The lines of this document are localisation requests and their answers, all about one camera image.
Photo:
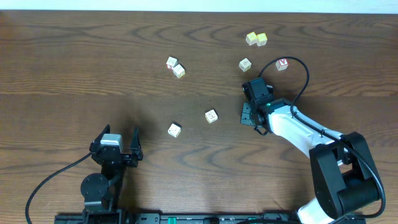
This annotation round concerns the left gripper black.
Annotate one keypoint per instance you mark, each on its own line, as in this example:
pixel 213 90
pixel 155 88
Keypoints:
pixel 116 157

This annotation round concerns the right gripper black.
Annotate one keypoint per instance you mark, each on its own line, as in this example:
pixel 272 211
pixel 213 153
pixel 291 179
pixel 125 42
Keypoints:
pixel 245 118

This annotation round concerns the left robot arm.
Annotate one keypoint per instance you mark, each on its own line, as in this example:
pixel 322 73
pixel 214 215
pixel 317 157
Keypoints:
pixel 101 191

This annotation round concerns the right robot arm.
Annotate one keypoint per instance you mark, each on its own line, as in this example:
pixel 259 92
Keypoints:
pixel 344 174

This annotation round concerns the white yellow block centre right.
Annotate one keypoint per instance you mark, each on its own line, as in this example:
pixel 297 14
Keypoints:
pixel 245 64

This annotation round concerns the red letter block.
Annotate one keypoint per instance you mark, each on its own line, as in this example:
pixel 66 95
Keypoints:
pixel 281 64

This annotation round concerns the yellow block far right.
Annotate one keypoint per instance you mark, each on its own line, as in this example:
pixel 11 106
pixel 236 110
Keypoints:
pixel 261 39

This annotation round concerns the yellow block far left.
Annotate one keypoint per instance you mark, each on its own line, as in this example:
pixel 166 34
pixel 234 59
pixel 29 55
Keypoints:
pixel 251 38

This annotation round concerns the white block yellow side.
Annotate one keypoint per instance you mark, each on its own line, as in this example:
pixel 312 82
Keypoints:
pixel 179 71

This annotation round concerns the white block red side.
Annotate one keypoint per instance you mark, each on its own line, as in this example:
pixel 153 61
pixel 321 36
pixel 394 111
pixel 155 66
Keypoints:
pixel 171 63

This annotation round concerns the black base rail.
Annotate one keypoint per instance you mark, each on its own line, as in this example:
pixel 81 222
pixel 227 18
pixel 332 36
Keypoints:
pixel 156 218

